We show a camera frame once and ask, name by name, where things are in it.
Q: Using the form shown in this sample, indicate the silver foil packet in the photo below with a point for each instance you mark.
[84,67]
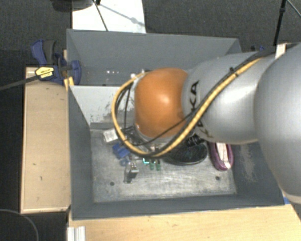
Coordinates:
[109,136]

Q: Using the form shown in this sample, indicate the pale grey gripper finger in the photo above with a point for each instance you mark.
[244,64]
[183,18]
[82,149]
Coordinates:
[128,174]
[135,168]

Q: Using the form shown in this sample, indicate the blue plastic piece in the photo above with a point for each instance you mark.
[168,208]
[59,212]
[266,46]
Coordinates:
[119,152]

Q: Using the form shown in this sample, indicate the black oval mesh thing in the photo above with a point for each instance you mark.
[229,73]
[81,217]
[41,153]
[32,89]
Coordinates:
[188,155]

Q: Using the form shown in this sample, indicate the pale wood flat board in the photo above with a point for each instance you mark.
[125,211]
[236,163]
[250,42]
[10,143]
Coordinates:
[46,147]

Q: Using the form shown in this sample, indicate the grey metal bin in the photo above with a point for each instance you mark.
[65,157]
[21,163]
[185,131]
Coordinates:
[165,187]

